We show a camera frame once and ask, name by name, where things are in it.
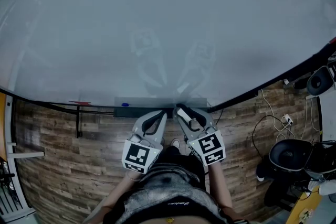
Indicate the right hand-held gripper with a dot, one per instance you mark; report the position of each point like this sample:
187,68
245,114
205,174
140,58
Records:
208,148

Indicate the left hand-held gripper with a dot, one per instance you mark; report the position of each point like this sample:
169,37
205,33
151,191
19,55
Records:
136,156

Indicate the white whiteboard eraser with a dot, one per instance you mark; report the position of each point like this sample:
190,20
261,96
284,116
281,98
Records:
184,115

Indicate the person's left forearm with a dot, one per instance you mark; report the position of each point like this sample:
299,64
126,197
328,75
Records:
120,194

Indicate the person's right forearm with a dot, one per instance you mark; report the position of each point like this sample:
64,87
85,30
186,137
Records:
221,186

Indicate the large white whiteboard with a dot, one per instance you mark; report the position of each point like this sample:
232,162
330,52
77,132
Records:
131,21

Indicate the person's white shoe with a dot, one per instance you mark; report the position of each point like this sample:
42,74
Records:
175,143

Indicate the round blue magnet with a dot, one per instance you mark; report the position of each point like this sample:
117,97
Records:
125,105

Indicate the person's black trousers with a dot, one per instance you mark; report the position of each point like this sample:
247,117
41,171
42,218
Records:
178,160

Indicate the person's grey knit garment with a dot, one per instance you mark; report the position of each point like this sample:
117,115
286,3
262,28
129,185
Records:
157,199

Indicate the red stepped magnet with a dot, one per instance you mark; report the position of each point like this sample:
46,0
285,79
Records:
80,102

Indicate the person's black top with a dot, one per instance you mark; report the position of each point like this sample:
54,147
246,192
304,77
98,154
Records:
178,207

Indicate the white power strip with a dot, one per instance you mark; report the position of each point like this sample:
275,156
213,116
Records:
287,119

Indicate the black oval shell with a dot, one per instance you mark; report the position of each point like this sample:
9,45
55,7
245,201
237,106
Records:
288,154
319,81

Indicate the black round stool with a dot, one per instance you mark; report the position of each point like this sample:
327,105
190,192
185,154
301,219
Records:
275,196

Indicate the round wooden table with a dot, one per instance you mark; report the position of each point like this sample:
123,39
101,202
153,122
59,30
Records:
302,204

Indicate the small floral ornament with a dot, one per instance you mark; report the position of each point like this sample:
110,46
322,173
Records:
307,214

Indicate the wooden table white frame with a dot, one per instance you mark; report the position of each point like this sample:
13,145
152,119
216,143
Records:
2,126

